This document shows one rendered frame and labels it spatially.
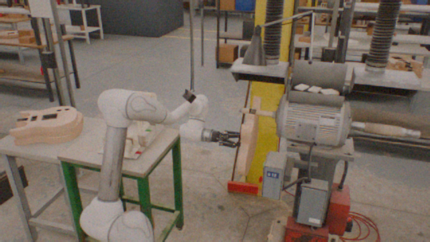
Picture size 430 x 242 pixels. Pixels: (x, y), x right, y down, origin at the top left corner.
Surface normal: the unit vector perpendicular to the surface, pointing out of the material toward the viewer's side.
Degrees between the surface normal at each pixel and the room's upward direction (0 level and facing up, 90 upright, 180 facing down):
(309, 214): 90
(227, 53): 90
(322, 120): 62
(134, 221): 6
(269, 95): 90
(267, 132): 90
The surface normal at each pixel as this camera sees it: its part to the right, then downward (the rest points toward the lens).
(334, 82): -0.30, 0.41
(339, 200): 0.01, -0.90
